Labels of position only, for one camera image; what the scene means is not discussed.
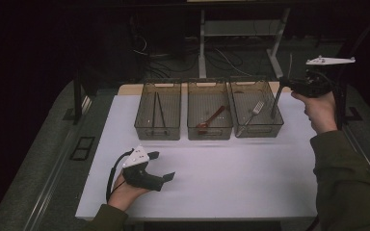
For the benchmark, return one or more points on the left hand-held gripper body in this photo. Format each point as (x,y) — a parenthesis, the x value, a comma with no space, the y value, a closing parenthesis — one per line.
(136,159)

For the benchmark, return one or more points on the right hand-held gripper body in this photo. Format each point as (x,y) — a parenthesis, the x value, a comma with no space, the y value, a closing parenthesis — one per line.
(316,85)

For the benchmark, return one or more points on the silver metal fork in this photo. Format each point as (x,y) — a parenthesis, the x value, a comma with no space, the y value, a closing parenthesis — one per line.
(257,108)

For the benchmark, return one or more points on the clear brown plastic basket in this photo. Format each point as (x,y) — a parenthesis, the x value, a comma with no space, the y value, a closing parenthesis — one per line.
(247,96)
(205,96)
(170,112)

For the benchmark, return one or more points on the brown wooden spoon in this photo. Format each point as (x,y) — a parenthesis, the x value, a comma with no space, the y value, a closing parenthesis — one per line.
(210,119)

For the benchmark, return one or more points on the person's right hand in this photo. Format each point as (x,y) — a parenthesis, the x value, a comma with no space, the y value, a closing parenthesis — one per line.
(321,112)

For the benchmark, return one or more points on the person's left hand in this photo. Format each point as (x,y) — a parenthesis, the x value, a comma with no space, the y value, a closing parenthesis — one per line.
(122,195)

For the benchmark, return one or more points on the black metal stand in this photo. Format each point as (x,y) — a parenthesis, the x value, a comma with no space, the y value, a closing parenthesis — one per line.
(77,102)
(353,112)

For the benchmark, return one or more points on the white table cover board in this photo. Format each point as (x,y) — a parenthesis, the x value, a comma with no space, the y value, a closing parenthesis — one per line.
(221,192)

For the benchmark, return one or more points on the metal floor rail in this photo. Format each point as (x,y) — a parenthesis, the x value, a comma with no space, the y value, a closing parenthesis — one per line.
(49,189)
(366,157)

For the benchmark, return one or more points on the white metal desk frame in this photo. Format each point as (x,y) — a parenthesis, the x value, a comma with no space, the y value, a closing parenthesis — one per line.
(202,48)

